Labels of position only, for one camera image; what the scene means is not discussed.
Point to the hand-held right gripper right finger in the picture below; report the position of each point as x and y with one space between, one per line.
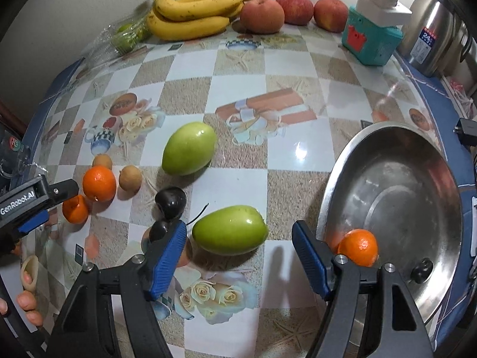
309 261

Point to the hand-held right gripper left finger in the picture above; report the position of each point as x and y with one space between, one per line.
167 257

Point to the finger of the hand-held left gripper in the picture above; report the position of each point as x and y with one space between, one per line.
31 223
63 189

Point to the orange mandarin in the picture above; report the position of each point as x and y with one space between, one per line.
98 182
357 248
74 209

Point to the black plum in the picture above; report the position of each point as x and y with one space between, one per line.
158 230
170 202
423 269

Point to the brown longan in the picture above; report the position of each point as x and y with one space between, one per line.
130 177
102 161

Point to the green mango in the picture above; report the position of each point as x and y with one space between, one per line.
229 235
190 149

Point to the steel bowl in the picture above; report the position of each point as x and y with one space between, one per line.
402 201

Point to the person's left hand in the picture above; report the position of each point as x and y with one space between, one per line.
27 300

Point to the dark glossy package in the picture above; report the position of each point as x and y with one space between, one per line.
11 145

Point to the printed checkered tablecloth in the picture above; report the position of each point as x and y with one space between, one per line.
261 194

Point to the clear plastic bag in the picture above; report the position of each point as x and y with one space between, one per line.
100 46

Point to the small green fruit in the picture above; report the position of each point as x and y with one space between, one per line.
126 36

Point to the teal toy box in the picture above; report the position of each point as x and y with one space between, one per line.
367 44

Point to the pink plastic bag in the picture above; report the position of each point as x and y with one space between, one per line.
464 95

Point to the red apple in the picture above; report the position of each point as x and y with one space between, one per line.
331 13
294 7

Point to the red peach left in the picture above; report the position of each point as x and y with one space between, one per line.
262 15

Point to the steel thermos jug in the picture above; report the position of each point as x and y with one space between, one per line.
432 30

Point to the white power strip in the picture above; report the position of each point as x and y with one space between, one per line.
380 7

